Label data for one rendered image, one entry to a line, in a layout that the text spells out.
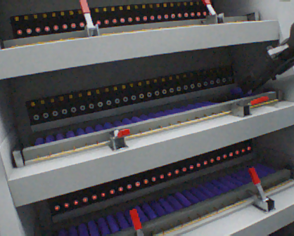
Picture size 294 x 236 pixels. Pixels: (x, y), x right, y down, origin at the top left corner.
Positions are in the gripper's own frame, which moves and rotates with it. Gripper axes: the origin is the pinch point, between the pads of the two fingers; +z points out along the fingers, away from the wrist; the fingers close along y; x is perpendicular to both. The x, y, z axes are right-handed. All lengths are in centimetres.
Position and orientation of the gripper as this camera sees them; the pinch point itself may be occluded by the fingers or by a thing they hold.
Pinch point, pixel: (254, 81)
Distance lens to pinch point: 65.1
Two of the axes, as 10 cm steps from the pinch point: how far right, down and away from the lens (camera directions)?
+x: -3.0, -9.1, 2.8
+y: 9.3, -2.1, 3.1
